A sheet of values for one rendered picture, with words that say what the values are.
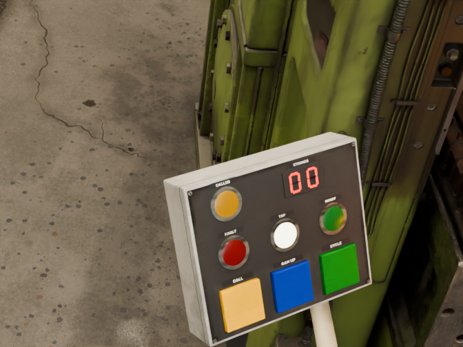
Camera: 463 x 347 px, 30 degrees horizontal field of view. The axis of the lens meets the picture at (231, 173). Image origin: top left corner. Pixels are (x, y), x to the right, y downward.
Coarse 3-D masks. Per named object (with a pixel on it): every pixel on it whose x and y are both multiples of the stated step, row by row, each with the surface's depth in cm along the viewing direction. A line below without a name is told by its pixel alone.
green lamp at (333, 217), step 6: (330, 210) 150; (336, 210) 151; (324, 216) 150; (330, 216) 150; (336, 216) 151; (342, 216) 151; (324, 222) 150; (330, 222) 150; (336, 222) 151; (342, 222) 152; (330, 228) 151; (336, 228) 151
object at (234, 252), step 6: (234, 240) 142; (228, 246) 141; (234, 246) 142; (240, 246) 142; (228, 252) 141; (234, 252) 142; (240, 252) 142; (228, 258) 142; (234, 258) 142; (240, 258) 143; (228, 264) 142; (234, 264) 142
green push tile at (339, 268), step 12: (336, 252) 152; (348, 252) 153; (324, 264) 151; (336, 264) 152; (348, 264) 153; (324, 276) 151; (336, 276) 153; (348, 276) 154; (324, 288) 152; (336, 288) 153
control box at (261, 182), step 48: (288, 144) 153; (336, 144) 149; (192, 192) 137; (240, 192) 141; (288, 192) 145; (336, 192) 150; (192, 240) 138; (240, 240) 142; (336, 240) 152; (192, 288) 143
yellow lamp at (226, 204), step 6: (222, 192) 139; (228, 192) 139; (216, 198) 139; (222, 198) 139; (228, 198) 140; (234, 198) 140; (216, 204) 139; (222, 204) 139; (228, 204) 140; (234, 204) 140; (216, 210) 139; (222, 210) 139; (228, 210) 140; (234, 210) 141; (222, 216) 140; (228, 216) 140
